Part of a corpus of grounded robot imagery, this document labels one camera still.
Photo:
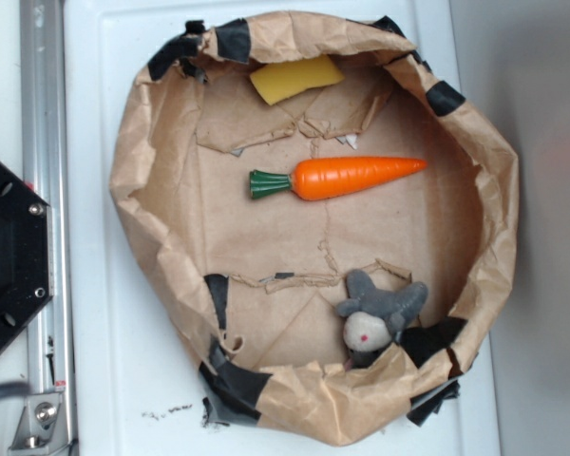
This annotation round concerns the orange plastic toy carrot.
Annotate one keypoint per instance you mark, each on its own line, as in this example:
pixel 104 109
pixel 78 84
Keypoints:
pixel 326 178

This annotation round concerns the brown paper bag tray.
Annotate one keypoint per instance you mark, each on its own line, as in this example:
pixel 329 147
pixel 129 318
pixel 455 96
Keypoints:
pixel 251 285

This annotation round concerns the grey plush toy animal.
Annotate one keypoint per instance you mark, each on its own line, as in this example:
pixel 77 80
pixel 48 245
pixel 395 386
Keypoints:
pixel 374 318

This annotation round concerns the yellow sponge piece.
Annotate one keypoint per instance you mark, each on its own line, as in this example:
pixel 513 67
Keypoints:
pixel 277 82

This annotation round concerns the white tray platform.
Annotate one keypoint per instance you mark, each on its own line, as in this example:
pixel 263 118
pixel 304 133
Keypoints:
pixel 138 392

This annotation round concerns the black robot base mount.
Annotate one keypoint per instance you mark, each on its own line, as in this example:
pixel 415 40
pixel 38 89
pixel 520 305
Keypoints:
pixel 24 256

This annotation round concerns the metal corner bracket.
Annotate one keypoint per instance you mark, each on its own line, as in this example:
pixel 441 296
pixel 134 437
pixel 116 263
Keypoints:
pixel 42 428

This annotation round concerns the aluminium extrusion rail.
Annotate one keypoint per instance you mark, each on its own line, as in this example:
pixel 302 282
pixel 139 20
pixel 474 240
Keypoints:
pixel 51 366

